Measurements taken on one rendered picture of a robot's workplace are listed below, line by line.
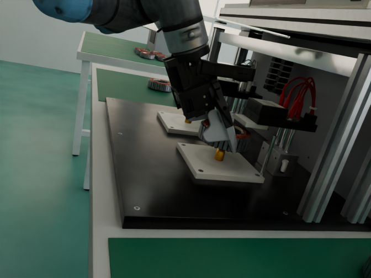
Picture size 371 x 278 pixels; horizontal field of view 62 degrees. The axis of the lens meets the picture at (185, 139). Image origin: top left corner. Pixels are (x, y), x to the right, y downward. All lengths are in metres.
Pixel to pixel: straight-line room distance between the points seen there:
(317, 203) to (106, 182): 0.36
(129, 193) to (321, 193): 0.31
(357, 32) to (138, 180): 0.42
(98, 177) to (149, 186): 0.10
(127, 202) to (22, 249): 1.14
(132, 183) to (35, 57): 4.94
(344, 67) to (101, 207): 0.44
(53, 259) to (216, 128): 1.10
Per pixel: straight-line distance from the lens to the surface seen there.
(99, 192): 0.54
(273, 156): 0.72
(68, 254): 1.55
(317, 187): 0.56
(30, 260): 1.53
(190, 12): 0.55
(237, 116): 0.67
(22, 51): 5.42
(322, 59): 0.61
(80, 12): 0.48
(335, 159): 0.54
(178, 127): 0.83
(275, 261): 0.49
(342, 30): 0.60
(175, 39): 0.55
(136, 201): 0.49
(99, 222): 0.47
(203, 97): 0.58
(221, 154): 0.66
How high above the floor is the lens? 1.03
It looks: 19 degrees down
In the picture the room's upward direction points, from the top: 13 degrees clockwise
